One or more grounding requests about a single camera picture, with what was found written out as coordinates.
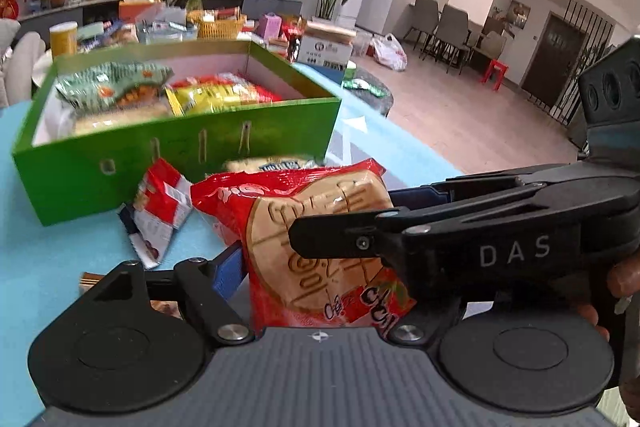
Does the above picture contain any red waffle snack packet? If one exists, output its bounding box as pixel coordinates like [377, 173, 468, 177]
[191, 159, 414, 335]

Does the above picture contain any person's hand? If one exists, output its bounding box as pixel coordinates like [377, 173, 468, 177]
[574, 253, 640, 423]

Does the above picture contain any red white snack packet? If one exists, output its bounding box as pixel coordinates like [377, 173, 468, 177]
[118, 158, 192, 270]

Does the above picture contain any brown snack under gripper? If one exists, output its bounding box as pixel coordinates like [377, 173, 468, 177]
[79, 272, 182, 320]

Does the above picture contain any green wrapped candy packet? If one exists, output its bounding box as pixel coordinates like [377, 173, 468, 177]
[341, 78, 386, 98]

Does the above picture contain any green snack box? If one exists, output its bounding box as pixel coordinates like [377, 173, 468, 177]
[12, 40, 341, 225]

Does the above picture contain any red plastic stool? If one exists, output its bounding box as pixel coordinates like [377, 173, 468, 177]
[480, 60, 509, 91]

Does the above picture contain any dark wooden door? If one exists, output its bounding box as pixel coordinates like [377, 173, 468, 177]
[521, 13, 586, 107]

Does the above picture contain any beige snack packet in box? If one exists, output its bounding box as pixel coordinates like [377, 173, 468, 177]
[73, 102, 171, 135]

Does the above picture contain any white plastic bag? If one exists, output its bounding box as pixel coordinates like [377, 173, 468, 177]
[371, 34, 408, 72]

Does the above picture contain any yellow red snack bag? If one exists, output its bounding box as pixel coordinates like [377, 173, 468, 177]
[165, 72, 282, 116]

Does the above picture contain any white cardboard box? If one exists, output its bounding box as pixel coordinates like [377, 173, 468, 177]
[296, 22, 356, 72]

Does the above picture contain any green snack bag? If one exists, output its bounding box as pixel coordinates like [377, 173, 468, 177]
[55, 62, 174, 114]

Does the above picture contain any grey dining chair middle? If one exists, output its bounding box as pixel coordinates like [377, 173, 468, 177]
[421, 4, 470, 72]

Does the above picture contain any grey dining chair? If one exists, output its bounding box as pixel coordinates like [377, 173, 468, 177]
[421, 4, 470, 72]
[404, 0, 439, 53]

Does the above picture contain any grey dining chair left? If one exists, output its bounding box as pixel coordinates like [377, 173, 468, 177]
[404, 0, 439, 53]

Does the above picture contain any pink container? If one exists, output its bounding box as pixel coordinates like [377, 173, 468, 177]
[255, 13, 282, 41]

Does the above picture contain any woven yellow basket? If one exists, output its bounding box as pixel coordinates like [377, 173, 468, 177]
[186, 10, 246, 40]

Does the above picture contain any yellow tin can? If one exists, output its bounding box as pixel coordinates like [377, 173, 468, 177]
[49, 22, 78, 58]

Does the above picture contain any orange box on table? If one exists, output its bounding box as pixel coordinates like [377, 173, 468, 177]
[118, 0, 163, 24]

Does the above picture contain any white chair at left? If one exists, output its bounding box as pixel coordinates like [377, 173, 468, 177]
[0, 18, 46, 108]

